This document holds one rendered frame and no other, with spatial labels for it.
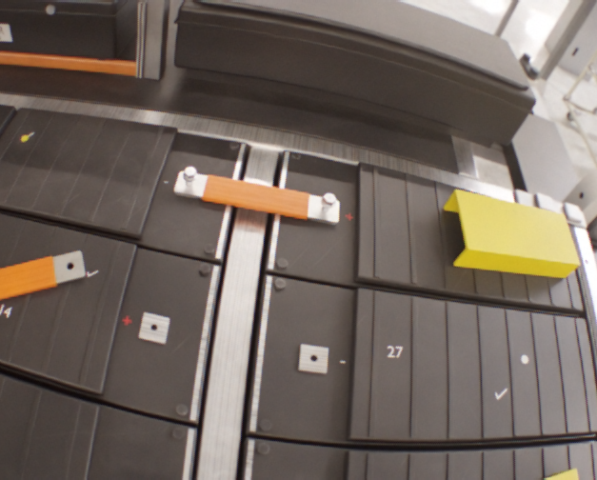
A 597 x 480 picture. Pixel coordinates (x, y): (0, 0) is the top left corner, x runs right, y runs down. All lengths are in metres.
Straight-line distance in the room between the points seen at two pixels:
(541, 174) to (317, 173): 0.52
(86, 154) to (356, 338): 0.30
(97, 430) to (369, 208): 0.32
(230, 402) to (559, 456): 0.30
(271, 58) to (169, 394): 0.35
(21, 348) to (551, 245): 0.51
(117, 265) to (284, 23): 0.29
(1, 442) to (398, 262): 0.37
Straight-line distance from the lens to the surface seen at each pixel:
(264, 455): 0.35
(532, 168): 0.89
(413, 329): 0.40
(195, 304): 0.38
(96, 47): 0.57
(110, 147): 0.47
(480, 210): 0.47
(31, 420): 0.36
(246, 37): 0.51
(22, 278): 0.40
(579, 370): 0.51
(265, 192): 0.44
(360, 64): 0.52
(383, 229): 0.44
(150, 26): 0.53
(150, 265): 0.40
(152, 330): 0.37
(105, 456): 0.35
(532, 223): 0.51
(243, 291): 0.40
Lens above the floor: 1.34
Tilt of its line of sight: 53 degrees down
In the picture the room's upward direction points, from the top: 22 degrees clockwise
